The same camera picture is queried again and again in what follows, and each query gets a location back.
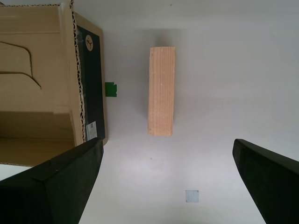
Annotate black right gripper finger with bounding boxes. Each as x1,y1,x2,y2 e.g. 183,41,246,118
0,137,104,224
232,139,299,224

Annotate light wooden block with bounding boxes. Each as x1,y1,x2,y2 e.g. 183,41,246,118
147,46,176,136

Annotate open brown cardboard box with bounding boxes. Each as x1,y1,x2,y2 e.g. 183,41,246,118
0,0,109,168

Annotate grey tape square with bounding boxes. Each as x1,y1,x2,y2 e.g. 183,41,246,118
185,189,199,203

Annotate green tape piece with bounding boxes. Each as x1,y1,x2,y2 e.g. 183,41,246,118
105,82,118,97

